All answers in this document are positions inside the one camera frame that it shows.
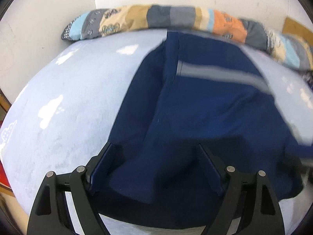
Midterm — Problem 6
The navy blue garment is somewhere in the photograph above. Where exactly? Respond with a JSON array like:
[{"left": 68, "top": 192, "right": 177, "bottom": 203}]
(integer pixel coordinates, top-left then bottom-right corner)
[{"left": 90, "top": 31, "right": 312, "bottom": 229}]

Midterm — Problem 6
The patchwork rolled quilt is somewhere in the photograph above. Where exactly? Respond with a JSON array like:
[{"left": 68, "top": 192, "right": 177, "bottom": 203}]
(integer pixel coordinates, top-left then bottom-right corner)
[{"left": 61, "top": 5, "right": 312, "bottom": 71}]

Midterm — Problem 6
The light blue cloud bedsheet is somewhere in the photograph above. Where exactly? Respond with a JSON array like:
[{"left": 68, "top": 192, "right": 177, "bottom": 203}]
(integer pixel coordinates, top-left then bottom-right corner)
[{"left": 1, "top": 30, "right": 312, "bottom": 234}]

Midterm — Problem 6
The wooden headboard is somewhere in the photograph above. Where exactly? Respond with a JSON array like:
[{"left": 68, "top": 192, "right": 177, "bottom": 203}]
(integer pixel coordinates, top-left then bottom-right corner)
[{"left": 282, "top": 17, "right": 313, "bottom": 46}]

